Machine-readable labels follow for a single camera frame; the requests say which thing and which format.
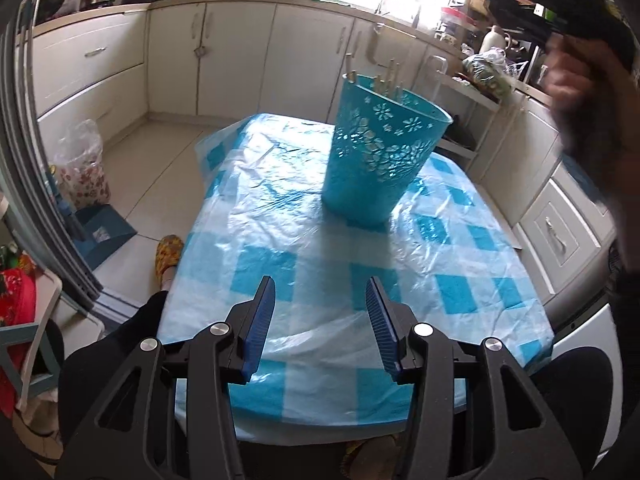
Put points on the floral plastic bag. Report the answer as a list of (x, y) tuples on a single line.
[(82, 170)]

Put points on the black pot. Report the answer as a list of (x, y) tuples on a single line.
[(50, 2)]

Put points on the blue framed white shelf rack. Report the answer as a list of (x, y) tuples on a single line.
[(50, 300)]

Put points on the person's right yellow slipper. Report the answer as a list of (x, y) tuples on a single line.
[(370, 460)]

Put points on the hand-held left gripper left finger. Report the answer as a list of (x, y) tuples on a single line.
[(260, 330)]

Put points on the blue checkered plastic tablecloth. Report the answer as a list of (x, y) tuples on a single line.
[(300, 240)]

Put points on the person's left leg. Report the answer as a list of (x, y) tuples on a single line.
[(135, 330)]

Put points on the person's right leg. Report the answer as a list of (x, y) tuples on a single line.
[(570, 375)]

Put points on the black microwave oven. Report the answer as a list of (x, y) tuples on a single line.
[(500, 5)]

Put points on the blue dustpan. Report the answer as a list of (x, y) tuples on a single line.
[(102, 234)]

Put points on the teal perforated plastic basket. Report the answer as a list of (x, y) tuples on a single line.
[(370, 185)]

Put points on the plastic bag of vegetables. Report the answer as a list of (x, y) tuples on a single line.
[(487, 67)]

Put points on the red patterned cloth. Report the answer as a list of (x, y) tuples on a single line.
[(15, 305)]

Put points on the white door base cabinets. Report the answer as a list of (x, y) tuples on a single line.
[(280, 55)]

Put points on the bundle of wooden chopsticks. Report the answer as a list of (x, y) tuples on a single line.
[(349, 70)]

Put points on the grey refrigerator door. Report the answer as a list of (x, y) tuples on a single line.
[(30, 160)]

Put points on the white slim storage cart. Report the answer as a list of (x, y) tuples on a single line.
[(436, 77)]

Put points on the person's right hand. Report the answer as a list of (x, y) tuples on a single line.
[(580, 90)]

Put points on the person's yellow slipper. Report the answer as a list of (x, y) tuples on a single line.
[(370, 460), (169, 255)]

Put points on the white floor appliance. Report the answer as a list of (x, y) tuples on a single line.
[(595, 332)]

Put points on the dish rack with bowls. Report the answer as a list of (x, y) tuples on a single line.
[(452, 22)]

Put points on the white panelled base cabinets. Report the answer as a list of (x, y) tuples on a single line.
[(545, 220)]

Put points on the person's right forearm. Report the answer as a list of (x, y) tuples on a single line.
[(625, 220)]

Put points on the person's left yellow slipper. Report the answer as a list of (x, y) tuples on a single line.
[(169, 255)]

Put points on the white thermos bottle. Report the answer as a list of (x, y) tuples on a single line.
[(495, 40)]

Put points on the person's leg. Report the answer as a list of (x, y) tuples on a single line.
[(570, 375), (135, 330)]

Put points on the white drawer base cabinets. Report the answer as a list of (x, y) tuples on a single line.
[(90, 80)]

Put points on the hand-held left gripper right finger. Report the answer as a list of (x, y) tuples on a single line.
[(382, 330)]

